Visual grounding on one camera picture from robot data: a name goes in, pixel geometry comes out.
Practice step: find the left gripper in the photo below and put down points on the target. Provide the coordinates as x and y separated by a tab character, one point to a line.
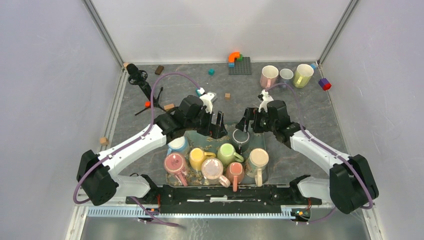
216	131

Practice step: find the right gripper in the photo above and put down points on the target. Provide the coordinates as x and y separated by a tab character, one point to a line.
251	114

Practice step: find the dark teal mug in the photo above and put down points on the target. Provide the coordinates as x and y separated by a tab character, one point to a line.
240	140

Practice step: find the light pink hexagonal mug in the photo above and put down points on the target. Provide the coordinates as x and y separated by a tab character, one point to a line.
269	76

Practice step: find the blue-grey square mug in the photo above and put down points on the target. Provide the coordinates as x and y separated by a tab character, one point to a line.
286	75

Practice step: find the yellow-green hexagonal mug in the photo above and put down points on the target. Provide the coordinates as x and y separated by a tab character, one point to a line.
302	75

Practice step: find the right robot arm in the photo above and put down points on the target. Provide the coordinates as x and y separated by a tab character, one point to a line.
350	184

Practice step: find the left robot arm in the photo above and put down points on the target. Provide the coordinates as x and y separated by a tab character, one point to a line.
98	174

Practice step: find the light green mug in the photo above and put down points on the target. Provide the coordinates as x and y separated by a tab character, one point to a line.
227	154

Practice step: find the yellow mug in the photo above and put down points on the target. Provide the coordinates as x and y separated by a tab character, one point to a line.
197	156

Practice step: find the light blue mug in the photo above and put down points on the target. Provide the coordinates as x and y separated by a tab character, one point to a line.
178	145

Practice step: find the pale pink mug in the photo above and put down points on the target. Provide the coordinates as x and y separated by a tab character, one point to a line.
213	171

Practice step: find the cream and green mug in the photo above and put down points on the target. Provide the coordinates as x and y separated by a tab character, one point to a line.
255	165

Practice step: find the coral mug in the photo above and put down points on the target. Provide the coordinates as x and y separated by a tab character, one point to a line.
235	174

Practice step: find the red-pink mug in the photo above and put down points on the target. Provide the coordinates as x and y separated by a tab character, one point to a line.
175	164

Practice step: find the floral teal tray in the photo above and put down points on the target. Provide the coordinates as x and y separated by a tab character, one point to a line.
196	179

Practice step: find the teal rectangular block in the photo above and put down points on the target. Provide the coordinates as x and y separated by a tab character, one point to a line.
198	92

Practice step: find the grey lego baseplate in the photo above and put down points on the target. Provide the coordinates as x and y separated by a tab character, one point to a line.
242	67

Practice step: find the tan rectangular block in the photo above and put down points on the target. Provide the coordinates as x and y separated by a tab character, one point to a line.
168	107

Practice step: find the small teal cube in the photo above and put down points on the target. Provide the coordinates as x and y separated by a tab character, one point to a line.
211	72

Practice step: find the orange curved block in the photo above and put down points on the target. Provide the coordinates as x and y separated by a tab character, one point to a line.
233	56

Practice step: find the small red block by tripod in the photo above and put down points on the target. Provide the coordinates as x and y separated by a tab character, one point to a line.
147	104

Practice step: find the purple and red block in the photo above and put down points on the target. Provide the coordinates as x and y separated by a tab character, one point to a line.
324	84

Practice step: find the brown block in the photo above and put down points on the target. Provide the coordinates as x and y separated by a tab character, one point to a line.
159	70

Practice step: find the black microphone tripod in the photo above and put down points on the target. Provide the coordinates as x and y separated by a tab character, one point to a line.
138	78

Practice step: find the tan cube at left edge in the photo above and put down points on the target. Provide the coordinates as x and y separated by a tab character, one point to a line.
103	141

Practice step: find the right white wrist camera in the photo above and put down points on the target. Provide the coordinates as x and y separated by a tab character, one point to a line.
265	98

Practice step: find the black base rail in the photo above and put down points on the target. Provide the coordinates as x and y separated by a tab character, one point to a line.
266	199

